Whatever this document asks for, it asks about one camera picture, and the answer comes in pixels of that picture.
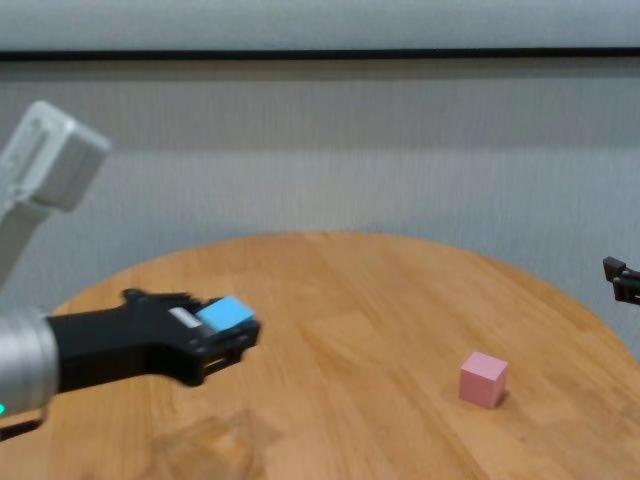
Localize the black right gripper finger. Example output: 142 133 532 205
602 255 640 305

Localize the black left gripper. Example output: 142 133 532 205
46 288 264 395

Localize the blue cube block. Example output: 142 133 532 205
194 295 257 334

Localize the pink cube block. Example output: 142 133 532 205
458 350 509 410

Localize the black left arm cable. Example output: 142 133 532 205
0 407 49 442

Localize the black wall rail strip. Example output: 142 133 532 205
0 47 640 62

